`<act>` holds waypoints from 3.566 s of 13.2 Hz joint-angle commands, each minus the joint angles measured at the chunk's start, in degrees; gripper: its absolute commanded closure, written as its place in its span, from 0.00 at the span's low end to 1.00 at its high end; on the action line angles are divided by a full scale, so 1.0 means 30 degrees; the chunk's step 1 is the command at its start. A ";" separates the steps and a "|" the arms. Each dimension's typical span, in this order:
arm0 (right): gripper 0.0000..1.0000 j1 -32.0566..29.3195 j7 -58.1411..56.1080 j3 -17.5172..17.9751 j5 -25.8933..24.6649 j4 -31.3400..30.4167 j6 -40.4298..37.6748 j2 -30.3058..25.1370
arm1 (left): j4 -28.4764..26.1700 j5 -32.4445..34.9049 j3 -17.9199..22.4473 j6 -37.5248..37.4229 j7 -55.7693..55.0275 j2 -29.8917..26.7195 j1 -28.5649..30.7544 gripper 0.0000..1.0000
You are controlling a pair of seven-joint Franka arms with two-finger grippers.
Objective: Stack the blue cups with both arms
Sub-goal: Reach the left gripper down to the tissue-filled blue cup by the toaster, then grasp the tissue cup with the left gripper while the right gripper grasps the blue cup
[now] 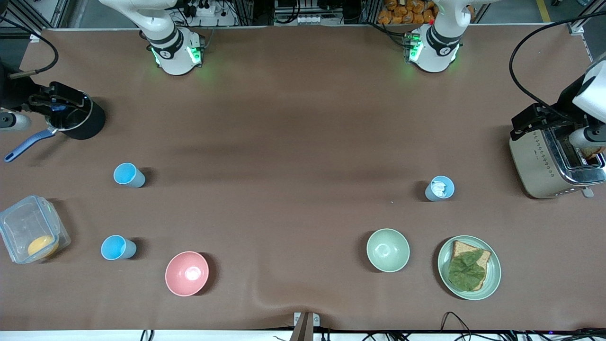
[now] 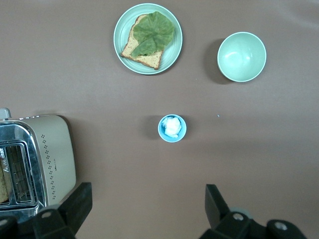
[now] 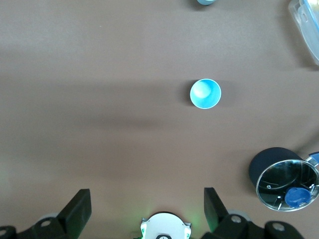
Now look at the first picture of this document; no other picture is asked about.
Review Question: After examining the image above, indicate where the light blue plastic cup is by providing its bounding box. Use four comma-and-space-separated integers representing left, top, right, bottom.
425, 175, 455, 202
101, 235, 137, 260
113, 162, 146, 188

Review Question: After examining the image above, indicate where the beige metal toaster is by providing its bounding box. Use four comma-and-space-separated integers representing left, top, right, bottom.
509, 126, 606, 199

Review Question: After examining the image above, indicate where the clear plastic container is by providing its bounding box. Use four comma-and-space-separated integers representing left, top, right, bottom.
0, 195, 71, 264

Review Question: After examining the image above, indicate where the orange fruit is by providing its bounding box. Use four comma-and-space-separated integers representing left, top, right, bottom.
27, 235, 60, 259

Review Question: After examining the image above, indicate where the brown bread slice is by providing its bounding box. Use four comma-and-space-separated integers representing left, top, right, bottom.
450, 241, 492, 291

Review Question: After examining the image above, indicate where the pale green plate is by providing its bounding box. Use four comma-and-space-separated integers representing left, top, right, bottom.
437, 235, 502, 301

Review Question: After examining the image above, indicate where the green lettuce leaf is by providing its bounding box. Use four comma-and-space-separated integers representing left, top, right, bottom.
448, 250, 488, 291

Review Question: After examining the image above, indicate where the bag of orange fruits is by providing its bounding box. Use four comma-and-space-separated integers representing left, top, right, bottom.
376, 0, 436, 25

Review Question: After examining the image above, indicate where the pale green bowl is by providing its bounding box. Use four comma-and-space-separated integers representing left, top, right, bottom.
366, 228, 410, 273

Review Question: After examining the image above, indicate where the pink bowl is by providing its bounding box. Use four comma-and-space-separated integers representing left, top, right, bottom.
165, 251, 209, 297

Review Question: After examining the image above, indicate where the brown table cloth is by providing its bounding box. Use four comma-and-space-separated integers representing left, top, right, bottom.
0, 25, 606, 331

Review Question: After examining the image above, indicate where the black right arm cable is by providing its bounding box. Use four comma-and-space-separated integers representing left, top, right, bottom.
0, 14, 60, 80

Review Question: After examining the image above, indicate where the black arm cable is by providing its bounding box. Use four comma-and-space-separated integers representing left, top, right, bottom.
0, 14, 60, 80
509, 12, 606, 124

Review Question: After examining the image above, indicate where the black pot with blue handle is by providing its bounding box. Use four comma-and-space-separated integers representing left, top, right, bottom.
4, 89, 106, 163

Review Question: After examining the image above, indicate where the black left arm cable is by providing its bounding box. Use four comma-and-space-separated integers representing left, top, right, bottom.
509, 12, 606, 124

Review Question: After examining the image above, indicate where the metal camera mount pole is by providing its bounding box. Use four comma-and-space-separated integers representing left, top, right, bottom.
289, 312, 320, 341

